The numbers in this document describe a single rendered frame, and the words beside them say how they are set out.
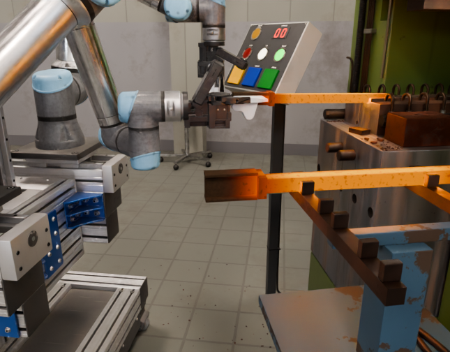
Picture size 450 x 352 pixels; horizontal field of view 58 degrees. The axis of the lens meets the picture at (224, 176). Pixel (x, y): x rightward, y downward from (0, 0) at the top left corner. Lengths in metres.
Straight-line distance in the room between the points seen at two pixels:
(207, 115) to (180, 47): 3.03
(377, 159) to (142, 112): 0.55
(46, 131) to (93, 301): 0.67
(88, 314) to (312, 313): 0.99
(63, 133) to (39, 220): 0.45
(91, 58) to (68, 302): 0.97
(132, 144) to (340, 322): 0.61
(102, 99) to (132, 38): 3.33
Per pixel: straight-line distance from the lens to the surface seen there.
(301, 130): 4.23
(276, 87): 1.44
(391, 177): 0.71
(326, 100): 1.08
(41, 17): 0.87
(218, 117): 1.00
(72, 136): 1.36
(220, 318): 1.86
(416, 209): 1.03
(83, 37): 1.05
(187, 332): 1.80
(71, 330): 1.56
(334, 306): 0.83
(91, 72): 1.06
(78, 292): 1.74
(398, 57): 1.38
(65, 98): 1.35
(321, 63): 4.15
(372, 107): 1.11
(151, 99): 0.99
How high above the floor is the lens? 1.14
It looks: 19 degrees down
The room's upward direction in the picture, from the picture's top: straight up
